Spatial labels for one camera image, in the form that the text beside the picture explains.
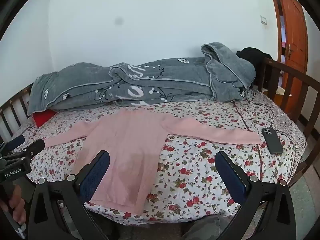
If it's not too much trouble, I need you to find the dark wooden bed footboard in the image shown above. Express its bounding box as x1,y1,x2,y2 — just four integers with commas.
257,56,320,188

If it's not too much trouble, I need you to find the red cloth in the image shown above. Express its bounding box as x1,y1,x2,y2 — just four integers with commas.
32,109,57,128

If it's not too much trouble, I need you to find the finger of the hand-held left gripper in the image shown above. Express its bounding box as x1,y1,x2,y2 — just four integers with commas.
0,135,26,155
0,139,46,167

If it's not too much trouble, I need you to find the dark wooden bed headboard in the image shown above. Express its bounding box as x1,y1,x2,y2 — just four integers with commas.
0,82,34,143

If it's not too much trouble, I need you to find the floral bed sheet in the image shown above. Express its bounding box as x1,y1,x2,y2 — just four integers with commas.
12,90,307,227

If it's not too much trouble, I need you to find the grey floral blanket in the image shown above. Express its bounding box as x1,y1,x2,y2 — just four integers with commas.
27,42,257,117

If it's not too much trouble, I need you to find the orange wooden door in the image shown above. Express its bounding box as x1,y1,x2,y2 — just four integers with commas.
267,0,308,110

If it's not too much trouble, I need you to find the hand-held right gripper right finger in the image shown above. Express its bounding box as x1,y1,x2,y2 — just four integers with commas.
214,151,303,240

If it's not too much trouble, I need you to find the pink knit sweater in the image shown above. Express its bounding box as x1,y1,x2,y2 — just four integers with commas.
44,110,264,215

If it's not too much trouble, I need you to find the person's left hand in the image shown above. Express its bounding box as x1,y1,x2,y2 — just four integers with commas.
0,185,26,227

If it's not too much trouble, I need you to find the black smartphone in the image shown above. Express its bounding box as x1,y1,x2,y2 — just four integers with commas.
262,127,284,155

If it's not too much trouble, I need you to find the black garment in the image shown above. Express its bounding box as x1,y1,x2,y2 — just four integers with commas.
236,47,273,66

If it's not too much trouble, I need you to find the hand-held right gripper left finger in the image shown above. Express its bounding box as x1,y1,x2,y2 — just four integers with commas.
28,150,118,240

